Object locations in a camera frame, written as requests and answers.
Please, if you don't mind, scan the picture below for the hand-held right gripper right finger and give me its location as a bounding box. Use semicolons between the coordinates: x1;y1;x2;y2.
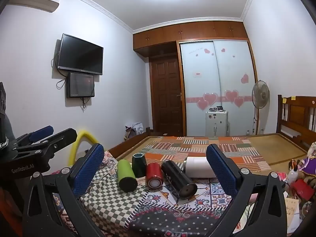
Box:
206;144;288;237

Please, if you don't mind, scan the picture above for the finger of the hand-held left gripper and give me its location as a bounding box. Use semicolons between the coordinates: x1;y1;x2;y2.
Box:
12;128;78;158
16;125;54;146

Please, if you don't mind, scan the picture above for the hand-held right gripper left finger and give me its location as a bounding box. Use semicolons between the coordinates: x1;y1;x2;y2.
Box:
22;143;105;237

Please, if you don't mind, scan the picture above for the white cup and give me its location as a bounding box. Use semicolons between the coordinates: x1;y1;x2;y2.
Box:
184;156;216;179

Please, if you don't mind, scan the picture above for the light green cup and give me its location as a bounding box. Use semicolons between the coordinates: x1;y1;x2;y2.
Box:
117;159;138;193

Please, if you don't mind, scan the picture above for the black cup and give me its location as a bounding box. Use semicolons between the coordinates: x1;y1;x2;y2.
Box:
161;160;197;199

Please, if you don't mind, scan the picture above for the dark green faceted cup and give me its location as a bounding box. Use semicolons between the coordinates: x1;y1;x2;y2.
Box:
132;153;149;178

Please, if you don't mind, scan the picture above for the red cup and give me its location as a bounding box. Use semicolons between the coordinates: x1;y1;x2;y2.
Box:
146;162;164;189

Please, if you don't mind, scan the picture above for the pink patterned cloth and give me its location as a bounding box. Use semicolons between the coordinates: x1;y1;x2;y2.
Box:
102;150;118;166

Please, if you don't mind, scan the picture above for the colourful tile-patterned cloth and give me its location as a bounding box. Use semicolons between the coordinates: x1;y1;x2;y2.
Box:
146;175;239;219

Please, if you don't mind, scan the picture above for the green white checkered cloth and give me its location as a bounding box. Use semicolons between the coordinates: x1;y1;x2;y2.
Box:
80;163;161;230

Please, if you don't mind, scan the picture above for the small white appliance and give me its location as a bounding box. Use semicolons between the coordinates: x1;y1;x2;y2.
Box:
205;111;229;137

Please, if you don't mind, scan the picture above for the striped patchwork blanket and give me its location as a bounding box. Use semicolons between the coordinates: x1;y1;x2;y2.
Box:
137;136;272;173

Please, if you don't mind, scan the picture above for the woven bamboo bed mat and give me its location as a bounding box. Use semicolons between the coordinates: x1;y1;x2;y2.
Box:
116;133;309;166

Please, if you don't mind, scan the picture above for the pile of clothes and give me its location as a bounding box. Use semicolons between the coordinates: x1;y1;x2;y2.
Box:
125;122;144;139

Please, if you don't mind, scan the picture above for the small white bottle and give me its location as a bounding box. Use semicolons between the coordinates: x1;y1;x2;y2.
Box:
286;169;300;185

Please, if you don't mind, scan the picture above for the dark floral cloth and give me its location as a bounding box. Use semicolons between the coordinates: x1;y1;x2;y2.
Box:
128;206;223;237

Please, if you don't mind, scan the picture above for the red box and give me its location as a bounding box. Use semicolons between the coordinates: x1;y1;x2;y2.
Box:
292;179;315;203

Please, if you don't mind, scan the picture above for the beige paper sheet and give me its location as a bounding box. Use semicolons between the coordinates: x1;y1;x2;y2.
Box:
285;197;303;232

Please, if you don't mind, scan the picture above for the standing electric fan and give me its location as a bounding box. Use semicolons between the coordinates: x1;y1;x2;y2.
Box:
251;80;270;135

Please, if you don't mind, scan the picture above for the doll in purple dress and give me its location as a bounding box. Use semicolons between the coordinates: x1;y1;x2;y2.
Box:
296;142;316;178

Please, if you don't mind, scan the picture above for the wooden wardrobe with heart stickers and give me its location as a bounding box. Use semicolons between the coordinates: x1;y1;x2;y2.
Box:
133;21;260;137

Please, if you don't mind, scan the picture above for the brown wooden door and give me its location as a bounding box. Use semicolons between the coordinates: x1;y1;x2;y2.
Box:
149;55;183;136

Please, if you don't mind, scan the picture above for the white air conditioner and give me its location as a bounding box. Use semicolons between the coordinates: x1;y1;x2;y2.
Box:
6;0;67;13

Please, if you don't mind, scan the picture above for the yellow foam ring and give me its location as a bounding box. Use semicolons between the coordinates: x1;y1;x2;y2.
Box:
69;130;99;166

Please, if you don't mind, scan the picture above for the black television cable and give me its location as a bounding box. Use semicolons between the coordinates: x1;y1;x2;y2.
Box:
51;57;67;89

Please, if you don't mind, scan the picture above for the small wall-mounted black monitor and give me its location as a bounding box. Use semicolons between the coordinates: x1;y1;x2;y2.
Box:
66;72;95;98

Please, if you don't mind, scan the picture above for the wall-mounted black television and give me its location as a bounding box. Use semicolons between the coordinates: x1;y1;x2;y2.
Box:
57;33;104;76

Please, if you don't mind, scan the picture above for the wooden bed frame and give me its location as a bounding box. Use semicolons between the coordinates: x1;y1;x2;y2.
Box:
107;94;316;158

